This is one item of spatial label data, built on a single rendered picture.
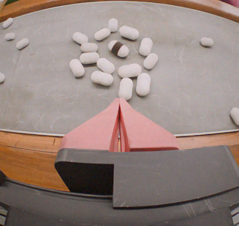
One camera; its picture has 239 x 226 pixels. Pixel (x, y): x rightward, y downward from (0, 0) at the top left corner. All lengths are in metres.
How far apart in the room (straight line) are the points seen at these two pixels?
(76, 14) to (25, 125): 0.25
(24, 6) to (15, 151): 0.35
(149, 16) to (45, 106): 0.28
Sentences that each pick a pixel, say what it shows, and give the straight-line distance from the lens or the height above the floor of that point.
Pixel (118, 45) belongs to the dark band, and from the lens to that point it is 0.26.
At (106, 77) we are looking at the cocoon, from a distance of 0.24.
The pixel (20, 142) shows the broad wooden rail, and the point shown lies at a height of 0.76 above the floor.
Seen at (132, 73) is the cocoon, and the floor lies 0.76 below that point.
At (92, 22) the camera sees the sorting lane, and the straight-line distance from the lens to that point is 0.34.
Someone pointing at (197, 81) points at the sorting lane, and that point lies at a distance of 0.29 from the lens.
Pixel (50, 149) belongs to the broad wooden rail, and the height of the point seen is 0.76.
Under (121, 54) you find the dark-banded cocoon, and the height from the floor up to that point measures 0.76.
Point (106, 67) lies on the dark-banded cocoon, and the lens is 0.25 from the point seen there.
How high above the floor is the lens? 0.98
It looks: 77 degrees down
